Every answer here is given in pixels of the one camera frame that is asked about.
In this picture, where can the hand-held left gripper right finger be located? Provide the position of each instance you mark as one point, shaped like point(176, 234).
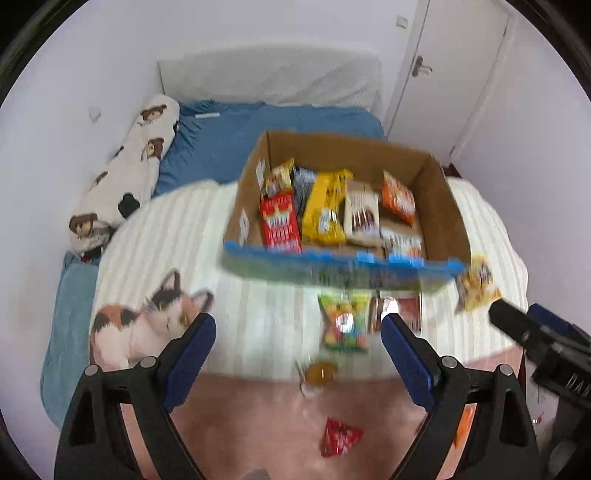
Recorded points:
point(406, 362)

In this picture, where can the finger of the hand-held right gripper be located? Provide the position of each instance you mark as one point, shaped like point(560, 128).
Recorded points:
point(554, 321)
point(512, 323)

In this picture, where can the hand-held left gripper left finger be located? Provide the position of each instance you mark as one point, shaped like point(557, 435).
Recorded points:
point(189, 362)

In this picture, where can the green colourful candy bag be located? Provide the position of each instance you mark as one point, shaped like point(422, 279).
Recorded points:
point(344, 323)

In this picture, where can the grey cookie packet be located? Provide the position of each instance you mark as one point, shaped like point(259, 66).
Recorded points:
point(401, 245)

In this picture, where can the white wafer packet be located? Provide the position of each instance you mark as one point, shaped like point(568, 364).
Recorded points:
point(362, 214)

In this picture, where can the orange panda snack packet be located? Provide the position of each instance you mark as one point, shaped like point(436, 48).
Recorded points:
point(398, 198)

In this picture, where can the long red snack packet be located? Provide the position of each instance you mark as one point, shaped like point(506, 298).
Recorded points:
point(279, 221)

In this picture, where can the long yellow snack packet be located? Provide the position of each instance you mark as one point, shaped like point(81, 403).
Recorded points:
point(325, 207)

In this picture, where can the dark snack packet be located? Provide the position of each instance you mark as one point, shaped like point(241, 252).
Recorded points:
point(304, 187)

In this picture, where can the yellow cartoon snack packet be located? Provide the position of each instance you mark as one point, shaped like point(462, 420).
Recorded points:
point(278, 179)

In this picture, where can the printed cardboard box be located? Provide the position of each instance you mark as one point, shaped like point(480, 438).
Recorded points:
point(332, 147)

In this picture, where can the small yellow clear snack packet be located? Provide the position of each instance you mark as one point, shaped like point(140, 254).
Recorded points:
point(478, 281)

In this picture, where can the brown red snack packet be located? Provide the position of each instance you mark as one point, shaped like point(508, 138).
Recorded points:
point(407, 307)

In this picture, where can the cat print blanket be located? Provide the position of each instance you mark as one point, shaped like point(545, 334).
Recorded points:
point(258, 323)

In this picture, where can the plain orange snack packet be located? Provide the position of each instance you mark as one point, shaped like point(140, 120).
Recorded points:
point(463, 427)

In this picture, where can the packed brown braised egg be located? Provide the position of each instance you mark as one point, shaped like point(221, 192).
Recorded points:
point(319, 374)

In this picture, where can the red triangular snack packet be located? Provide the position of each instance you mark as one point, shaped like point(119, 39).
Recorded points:
point(339, 436)

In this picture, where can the bear print long pillow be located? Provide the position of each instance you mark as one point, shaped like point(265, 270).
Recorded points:
point(134, 170)

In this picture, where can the white door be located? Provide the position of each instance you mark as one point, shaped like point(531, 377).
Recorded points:
point(461, 69)

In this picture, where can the white padded headboard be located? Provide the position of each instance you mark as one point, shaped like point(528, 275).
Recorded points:
point(277, 78)

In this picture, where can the white light switch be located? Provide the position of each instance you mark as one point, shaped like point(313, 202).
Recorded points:
point(402, 21)

